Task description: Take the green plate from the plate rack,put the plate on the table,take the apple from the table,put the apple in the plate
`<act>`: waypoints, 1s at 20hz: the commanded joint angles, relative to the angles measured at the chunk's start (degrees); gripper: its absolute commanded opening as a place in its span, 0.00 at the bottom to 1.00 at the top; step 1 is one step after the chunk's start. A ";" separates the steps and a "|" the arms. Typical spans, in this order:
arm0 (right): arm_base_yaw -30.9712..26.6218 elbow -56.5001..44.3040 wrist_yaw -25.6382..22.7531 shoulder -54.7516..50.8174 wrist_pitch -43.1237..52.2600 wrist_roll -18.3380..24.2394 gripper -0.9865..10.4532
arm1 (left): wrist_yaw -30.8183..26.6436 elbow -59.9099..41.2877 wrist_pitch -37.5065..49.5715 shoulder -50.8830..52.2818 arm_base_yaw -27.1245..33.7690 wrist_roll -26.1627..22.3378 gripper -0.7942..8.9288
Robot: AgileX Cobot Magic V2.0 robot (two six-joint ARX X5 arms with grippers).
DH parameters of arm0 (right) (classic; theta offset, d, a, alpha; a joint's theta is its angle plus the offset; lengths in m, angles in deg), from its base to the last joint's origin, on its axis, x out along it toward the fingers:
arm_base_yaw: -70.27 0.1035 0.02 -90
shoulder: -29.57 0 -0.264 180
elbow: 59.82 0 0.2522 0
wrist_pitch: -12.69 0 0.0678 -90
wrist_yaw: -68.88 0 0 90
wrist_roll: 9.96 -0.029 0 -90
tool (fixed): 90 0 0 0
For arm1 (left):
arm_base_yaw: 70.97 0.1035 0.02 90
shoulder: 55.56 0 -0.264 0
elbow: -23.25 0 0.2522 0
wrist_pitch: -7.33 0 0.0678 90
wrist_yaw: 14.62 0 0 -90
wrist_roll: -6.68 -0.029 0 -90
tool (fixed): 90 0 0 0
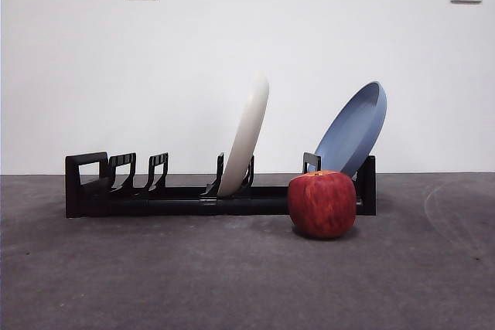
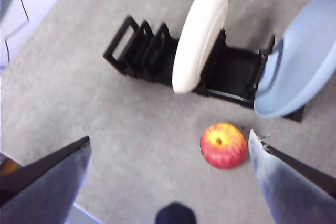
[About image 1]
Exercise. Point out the red apple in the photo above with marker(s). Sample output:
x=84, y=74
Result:
x=321, y=204

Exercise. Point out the white plate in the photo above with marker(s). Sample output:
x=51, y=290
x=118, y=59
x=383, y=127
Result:
x=247, y=133

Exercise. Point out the black plate rack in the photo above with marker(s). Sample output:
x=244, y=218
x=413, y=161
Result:
x=174, y=206

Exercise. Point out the blue plate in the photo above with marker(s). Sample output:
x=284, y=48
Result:
x=348, y=137

